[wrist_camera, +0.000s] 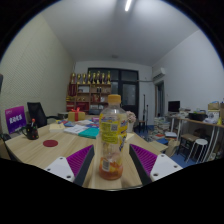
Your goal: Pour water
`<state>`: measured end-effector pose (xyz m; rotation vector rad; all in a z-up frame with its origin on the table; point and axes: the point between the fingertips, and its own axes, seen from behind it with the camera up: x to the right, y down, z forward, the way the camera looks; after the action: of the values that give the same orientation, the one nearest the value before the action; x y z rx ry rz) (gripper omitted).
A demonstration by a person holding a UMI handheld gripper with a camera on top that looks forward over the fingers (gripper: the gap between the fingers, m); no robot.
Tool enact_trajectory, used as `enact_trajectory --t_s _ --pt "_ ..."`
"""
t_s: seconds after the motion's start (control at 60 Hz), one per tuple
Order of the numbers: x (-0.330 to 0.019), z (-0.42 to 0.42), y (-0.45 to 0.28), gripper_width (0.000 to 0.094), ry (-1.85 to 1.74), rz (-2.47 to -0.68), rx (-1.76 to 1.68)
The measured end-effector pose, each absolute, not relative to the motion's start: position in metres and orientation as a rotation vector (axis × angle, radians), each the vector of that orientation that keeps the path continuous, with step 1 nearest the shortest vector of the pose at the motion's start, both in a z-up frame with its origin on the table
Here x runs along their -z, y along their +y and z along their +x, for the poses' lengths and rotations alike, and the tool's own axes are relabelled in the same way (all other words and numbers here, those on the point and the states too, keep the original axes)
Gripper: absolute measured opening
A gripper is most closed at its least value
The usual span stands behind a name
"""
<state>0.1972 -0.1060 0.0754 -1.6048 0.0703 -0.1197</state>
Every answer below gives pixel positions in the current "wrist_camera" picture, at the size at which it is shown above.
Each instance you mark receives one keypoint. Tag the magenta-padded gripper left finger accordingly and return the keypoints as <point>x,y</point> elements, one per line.
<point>60,168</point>

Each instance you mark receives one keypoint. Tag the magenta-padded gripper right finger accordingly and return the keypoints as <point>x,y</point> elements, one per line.
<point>165,166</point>

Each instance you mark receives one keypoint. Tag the clear bottle with yellow label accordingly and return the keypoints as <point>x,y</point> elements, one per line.
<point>111,133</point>

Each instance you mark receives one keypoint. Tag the flat round red coaster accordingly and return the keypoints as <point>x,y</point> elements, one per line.
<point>50,143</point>

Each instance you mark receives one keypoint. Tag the brown wooden stool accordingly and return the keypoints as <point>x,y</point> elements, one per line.
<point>188,137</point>

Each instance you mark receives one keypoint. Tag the cream notepad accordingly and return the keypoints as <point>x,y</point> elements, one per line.
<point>56,127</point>

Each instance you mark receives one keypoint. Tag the white booklet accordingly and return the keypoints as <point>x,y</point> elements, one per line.
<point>75,129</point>

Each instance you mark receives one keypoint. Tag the white round stool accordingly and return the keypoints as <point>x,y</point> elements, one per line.
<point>200,142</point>

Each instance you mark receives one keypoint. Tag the black mug with coloured dots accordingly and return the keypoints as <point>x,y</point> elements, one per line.
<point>32,132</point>

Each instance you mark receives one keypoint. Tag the teal book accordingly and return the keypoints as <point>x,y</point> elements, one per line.
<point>88,133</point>

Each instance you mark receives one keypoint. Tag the blue packet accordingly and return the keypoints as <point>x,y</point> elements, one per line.
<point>93,126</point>

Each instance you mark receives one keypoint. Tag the red-tipped stick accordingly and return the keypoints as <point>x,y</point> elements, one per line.
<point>33,121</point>

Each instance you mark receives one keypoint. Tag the yellow gift box, red ribbon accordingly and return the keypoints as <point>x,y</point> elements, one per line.
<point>76,116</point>

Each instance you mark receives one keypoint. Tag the wooden side desk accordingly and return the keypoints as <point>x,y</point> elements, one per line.
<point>200,122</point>

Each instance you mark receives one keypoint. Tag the pink flowers in white vase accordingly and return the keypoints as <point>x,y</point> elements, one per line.
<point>131,117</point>

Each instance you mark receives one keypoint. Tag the black office chair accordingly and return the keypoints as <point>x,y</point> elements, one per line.
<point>36,113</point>

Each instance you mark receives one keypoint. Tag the black tripod stand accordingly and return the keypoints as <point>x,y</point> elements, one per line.
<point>144,110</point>

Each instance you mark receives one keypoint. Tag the pink packet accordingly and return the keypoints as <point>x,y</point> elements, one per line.
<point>95,119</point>

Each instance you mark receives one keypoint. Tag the black computer monitor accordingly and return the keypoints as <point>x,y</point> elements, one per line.
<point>173,106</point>

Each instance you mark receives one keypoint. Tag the purple sign card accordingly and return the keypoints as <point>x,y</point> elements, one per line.
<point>15,119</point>

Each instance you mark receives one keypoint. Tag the wooden shelf unit with trophies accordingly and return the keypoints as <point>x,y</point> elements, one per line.
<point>88,91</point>

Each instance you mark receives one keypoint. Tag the dark glass door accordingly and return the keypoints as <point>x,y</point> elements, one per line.
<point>128,93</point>

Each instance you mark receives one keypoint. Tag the white air conditioner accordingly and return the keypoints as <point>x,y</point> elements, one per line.
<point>159,74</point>

